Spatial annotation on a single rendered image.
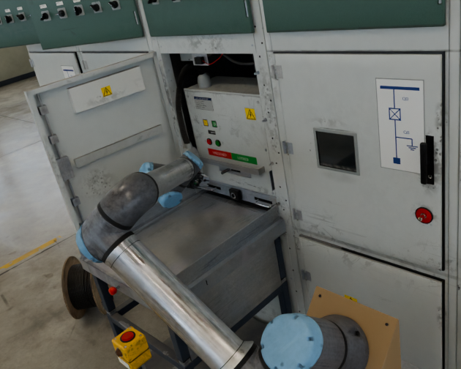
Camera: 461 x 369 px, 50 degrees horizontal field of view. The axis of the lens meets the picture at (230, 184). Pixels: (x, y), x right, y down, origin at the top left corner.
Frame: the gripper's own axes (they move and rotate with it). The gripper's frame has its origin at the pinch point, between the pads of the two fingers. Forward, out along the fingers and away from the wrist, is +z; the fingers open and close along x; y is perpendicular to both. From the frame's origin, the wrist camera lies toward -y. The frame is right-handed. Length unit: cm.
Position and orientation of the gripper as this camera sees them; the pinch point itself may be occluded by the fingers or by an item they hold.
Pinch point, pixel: (206, 180)
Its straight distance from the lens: 228.1
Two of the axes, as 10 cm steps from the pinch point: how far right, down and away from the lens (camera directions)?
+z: 7.0, 0.9, 7.1
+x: 1.9, -9.8, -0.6
